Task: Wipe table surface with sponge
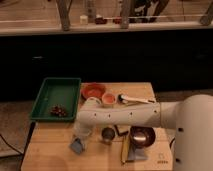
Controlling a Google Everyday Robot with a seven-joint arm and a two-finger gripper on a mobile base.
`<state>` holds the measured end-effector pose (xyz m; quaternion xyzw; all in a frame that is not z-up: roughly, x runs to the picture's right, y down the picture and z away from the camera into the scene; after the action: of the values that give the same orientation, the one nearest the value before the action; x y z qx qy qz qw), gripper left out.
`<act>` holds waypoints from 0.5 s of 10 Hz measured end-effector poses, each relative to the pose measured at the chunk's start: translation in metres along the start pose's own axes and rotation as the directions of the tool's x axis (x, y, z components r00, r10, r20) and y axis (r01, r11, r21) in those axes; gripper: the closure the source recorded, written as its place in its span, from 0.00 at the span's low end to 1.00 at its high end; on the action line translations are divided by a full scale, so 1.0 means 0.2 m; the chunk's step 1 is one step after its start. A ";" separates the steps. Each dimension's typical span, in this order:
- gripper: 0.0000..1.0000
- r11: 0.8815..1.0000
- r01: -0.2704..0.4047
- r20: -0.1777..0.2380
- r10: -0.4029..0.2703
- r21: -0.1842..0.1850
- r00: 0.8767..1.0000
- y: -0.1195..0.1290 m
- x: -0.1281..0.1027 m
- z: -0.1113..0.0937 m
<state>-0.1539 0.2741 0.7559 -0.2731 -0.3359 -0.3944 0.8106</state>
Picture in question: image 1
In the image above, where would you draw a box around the blue sponge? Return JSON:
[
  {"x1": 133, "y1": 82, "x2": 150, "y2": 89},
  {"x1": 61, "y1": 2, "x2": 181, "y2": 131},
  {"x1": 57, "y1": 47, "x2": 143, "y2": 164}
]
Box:
[{"x1": 70, "y1": 138, "x2": 84, "y2": 154}]

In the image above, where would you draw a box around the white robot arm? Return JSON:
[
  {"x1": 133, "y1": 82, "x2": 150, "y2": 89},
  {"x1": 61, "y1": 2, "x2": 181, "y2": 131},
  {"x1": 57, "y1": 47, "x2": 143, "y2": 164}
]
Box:
[{"x1": 74, "y1": 94, "x2": 213, "y2": 171}]

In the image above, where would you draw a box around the small dark cup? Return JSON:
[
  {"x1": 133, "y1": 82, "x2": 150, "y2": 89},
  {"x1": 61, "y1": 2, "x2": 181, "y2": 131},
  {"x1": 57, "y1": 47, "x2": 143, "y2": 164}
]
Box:
[{"x1": 102, "y1": 127, "x2": 115, "y2": 142}]

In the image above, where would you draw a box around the dark grape bunch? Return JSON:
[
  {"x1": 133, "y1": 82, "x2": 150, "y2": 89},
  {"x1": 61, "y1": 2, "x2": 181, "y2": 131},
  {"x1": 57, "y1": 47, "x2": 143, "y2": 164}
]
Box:
[{"x1": 50, "y1": 105, "x2": 67, "y2": 117}]

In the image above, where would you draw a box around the green plastic tray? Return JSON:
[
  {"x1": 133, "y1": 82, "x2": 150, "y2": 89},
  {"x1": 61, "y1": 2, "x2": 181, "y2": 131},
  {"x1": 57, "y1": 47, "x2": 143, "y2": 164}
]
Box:
[{"x1": 30, "y1": 77, "x2": 81, "y2": 122}]

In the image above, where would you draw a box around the large orange bowl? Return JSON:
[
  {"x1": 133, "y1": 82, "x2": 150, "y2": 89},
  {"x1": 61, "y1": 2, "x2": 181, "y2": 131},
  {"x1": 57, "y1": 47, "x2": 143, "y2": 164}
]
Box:
[{"x1": 81, "y1": 83, "x2": 106, "y2": 99}]

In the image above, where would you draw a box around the small orange cup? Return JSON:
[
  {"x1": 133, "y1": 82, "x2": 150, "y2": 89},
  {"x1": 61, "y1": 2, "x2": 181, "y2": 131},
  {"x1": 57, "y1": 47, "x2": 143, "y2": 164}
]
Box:
[{"x1": 102, "y1": 93, "x2": 116, "y2": 106}]

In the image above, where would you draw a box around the yellow banana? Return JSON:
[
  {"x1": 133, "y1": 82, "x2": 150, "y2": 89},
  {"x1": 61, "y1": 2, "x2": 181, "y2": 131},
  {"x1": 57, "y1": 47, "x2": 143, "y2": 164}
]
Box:
[{"x1": 121, "y1": 132, "x2": 130, "y2": 164}]

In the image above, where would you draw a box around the black small tool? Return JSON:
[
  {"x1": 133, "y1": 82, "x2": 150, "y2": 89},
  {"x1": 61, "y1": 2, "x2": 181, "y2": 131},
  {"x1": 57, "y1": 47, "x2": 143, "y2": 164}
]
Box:
[{"x1": 114, "y1": 125, "x2": 129, "y2": 137}]

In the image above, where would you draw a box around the blue cloth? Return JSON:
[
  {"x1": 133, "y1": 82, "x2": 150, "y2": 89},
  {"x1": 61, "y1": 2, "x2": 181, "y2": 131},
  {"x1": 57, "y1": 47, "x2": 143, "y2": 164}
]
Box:
[{"x1": 127, "y1": 145, "x2": 148, "y2": 161}]

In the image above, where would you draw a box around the dark metal bowl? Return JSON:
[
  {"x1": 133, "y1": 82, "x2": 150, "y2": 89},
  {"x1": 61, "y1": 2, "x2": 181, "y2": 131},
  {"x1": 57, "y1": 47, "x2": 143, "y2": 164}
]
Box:
[{"x1": 130, "y1": 126, "x2": 156, "y2": 148}]

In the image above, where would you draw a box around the red object on shelf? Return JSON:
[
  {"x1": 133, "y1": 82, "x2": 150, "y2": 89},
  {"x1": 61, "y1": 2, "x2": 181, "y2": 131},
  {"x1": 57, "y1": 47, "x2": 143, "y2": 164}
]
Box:
[{"x1": 95, "y1": 17, "x2": 107, "y2": 25}]

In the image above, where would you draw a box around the white bottle on shelf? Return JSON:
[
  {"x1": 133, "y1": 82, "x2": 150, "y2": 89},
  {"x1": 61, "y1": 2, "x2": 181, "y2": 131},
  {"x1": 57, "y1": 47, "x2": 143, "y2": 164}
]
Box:
[{"x1": 80, "y1": 15, "x2": 88, "y2": 25}]

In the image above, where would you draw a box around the white handled brush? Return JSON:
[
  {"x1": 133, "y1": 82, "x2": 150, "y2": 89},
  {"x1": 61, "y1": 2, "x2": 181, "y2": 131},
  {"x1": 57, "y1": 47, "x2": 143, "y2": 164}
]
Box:
[{"x1": 118, "y1": 94, "x2": 155, "y2": 104}]

